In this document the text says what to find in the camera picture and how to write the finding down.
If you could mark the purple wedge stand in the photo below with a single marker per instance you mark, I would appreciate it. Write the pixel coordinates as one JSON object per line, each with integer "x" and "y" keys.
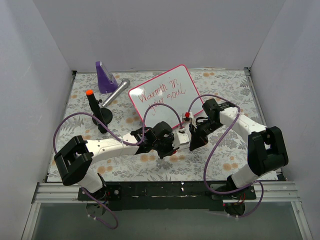
{"x": 107, "y": 83}

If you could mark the floral patterned table mat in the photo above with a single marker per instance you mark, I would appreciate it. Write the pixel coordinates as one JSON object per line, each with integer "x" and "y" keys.
{"x": 224, "y": 154}

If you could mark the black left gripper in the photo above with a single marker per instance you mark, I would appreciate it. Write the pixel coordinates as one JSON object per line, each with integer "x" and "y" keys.
{"x": 169, "y": 144}

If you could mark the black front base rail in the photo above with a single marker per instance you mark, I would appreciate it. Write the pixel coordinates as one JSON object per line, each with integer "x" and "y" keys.
{"x": 162, "y": 195}

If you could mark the silver microphone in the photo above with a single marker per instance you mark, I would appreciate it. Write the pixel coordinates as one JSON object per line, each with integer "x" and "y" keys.
{"x": 123, "y": 85}

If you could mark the black torch with orange cap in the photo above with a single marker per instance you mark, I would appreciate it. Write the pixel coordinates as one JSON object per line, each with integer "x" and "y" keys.
{"x": 101, "y": 113}

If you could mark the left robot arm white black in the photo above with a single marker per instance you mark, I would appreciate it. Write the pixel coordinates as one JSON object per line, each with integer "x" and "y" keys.
{"x": 74, "y": 160}

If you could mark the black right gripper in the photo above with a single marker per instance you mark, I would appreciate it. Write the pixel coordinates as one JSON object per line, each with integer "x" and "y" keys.
{"x": 200, "y": 128}

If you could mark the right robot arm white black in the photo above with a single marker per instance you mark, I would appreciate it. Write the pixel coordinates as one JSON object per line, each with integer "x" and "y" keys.
{"x": 266, "y": 150}

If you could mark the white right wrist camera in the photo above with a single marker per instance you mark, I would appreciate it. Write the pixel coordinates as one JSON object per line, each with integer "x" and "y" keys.
{"x": 189, "y": 118}

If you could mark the pink framed whiteboard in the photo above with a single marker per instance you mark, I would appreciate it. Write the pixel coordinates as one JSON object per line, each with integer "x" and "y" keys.
{"x": 174, "y": 88}

